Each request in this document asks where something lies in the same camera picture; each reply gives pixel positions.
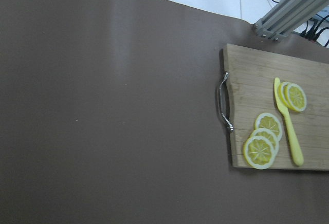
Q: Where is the bamboo cutting board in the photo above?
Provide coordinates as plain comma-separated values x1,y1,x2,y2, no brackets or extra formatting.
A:
215,43,329,171

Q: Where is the lemon slice front of pair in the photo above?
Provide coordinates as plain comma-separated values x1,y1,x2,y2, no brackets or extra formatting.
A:
284,83,307,112

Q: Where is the lemon slice top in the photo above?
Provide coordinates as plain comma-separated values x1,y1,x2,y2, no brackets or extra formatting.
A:
243,136,276,170

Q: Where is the lemon slice middle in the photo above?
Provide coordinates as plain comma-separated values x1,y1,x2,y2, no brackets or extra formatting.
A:
250,128,280,156

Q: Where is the lemon slice back of pair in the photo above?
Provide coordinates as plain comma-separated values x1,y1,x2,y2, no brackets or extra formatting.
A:
279,81,291,109

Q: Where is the aluminium frame post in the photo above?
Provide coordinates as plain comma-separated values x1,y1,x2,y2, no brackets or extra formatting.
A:
254,0,328,42

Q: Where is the lemon slice of pair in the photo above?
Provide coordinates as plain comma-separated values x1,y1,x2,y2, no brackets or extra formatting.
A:
279,81,291,109
284,83,307,112

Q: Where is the yellow plastic knife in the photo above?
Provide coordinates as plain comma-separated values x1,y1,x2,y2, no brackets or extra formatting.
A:
273,78,304,166

